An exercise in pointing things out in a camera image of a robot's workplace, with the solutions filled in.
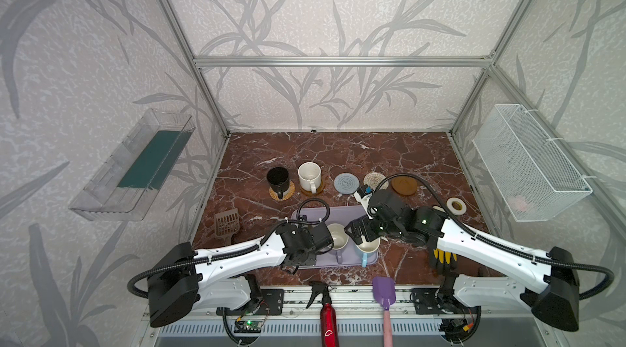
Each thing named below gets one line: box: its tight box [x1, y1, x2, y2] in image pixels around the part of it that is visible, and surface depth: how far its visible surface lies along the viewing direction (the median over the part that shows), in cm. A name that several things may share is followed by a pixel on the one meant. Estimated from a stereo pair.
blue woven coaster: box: [333, 171, 361, 195], surface depth 104 cm
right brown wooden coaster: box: [391, 175, 419, 197], surface depth 103 cm
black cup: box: [265, 166, 291, 200], surface depth 95 cm
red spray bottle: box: [304, 280, 340, 347], surface depth 70 cm
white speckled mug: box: [298, 161, 322, 194], surface depth 98 cm
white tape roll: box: [445, 197, 468, 216], surface depth 96 cm
